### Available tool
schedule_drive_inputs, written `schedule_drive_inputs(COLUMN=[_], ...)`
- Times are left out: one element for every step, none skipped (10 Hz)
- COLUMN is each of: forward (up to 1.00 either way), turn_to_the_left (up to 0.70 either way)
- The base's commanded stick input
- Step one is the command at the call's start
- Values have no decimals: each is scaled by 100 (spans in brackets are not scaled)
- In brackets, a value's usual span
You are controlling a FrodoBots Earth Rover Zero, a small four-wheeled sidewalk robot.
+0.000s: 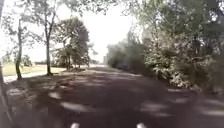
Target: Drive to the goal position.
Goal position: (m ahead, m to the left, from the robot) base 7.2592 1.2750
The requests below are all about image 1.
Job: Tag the robot's own part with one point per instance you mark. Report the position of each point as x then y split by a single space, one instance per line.
75 125
141 125

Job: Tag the wood of trees and bushes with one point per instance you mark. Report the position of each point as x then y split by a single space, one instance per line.
173 50

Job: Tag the green grass field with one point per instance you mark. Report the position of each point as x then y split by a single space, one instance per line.
23 69

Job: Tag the row of trees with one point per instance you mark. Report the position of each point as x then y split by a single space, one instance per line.
48 43

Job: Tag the pale side path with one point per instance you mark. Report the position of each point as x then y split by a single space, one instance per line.
30 75

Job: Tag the dark dirt path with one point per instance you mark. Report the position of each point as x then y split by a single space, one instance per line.
113 96

